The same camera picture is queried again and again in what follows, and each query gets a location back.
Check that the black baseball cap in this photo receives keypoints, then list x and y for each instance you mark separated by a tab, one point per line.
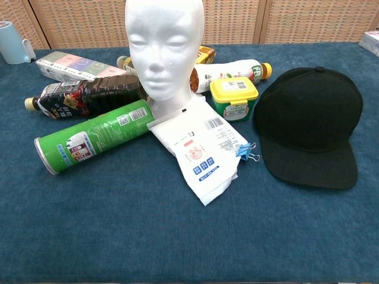
308	112

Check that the white foam mannequin head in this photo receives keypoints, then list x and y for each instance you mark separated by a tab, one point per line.
163	29

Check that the green chip can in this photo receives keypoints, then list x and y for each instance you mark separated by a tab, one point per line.
97	133

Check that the white yellow-cap drink bottle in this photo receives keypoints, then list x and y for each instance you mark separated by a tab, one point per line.
231	72

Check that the blue table cloth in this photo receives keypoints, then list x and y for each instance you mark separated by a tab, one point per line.
118	222

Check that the white printed paper bag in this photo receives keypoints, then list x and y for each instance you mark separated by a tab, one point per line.
201	142

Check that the dark tea plastic bottle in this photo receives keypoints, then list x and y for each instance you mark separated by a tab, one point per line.
89	94

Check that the light blue plastic jug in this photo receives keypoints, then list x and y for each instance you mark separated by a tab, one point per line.
12	44

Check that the yellow-lid green tub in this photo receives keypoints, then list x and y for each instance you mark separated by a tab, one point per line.
234	88

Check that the pastel tissue multipack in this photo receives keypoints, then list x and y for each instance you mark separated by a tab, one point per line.
74	66

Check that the blue binder clip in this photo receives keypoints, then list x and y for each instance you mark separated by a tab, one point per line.
243	152

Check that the woven folding screen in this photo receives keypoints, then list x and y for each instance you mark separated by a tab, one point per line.
89	23

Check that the white blue small box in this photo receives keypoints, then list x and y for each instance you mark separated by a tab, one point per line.
371	41

